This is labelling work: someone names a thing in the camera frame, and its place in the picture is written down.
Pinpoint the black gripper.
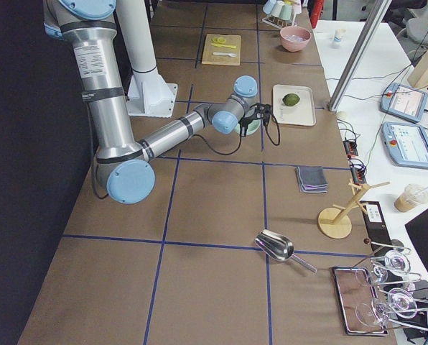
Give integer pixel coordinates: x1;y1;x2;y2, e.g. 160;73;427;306
239;109;253;136

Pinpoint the mint green bowl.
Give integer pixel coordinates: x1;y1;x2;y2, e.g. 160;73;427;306
234;119;261;136

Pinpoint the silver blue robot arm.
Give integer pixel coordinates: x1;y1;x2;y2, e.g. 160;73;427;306
43;1;258;204

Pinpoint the white plastic spoon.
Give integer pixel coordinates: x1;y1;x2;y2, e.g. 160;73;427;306
212;52;237;58

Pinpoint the pink bowl of ice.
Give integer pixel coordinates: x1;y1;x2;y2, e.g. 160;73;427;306
279;26;312;52

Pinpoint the green lime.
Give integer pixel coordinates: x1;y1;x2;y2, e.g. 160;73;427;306
282;93;301;107

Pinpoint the cream rabbit tray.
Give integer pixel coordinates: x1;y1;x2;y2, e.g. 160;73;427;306
272;84;316;127

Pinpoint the bamboo cutting board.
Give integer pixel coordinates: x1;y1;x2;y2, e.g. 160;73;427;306
202;34;241;66

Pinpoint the yellow plastic knife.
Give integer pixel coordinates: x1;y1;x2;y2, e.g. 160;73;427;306
210;42;237;49

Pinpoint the yellow lemon slice upper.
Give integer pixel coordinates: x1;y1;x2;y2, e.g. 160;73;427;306
212;37;226;44

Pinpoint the grey folded cloth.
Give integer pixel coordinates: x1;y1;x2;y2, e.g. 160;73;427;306
295;165;328;193

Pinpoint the white pillar with base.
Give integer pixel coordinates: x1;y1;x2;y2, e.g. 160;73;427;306
116;0;177;118

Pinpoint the white pastel cup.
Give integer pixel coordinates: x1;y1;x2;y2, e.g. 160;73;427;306
271;0;285;17

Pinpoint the light blue pastel cup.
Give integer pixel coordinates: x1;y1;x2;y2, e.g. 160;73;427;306
263;0;276;14

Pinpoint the green pastel cup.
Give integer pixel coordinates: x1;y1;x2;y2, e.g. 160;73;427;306
279;2;293;22

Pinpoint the metal ice scoop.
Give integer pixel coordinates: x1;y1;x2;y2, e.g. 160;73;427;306
254;229;317;273

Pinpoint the paper cup on desk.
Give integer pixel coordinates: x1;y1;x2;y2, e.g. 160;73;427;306
332;28;346;49

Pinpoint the wooden mug tree stand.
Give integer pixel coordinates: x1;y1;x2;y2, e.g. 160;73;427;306
317;179;390;239

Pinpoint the red cylinder object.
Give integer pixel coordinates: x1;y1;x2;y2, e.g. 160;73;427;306
309;0;325;29

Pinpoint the far teach pendant tablet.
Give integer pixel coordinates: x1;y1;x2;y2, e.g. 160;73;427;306
380;83;428;124

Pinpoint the teach pendant tablet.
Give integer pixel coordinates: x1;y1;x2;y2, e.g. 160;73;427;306
380;83;428;124
381;122;428;170

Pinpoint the near teach pendant tablet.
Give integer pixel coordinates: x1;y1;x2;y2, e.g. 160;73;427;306
381;122;428;170

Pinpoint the black power box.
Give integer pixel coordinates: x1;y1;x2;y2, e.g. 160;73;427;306
362;201;391;250

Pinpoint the iced coffee plastic cup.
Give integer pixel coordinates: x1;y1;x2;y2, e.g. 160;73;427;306
394;184;428;212

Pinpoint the mirror metal tray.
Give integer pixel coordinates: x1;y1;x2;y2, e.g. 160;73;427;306
331;266;388;337

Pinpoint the glass cup rack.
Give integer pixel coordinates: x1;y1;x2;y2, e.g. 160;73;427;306
354;240;428;334

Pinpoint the white wire cup rack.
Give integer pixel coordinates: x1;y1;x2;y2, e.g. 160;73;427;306
261;6;302;28

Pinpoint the aluminium frame post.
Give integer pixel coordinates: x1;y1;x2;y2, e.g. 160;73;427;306
327;0;391;112

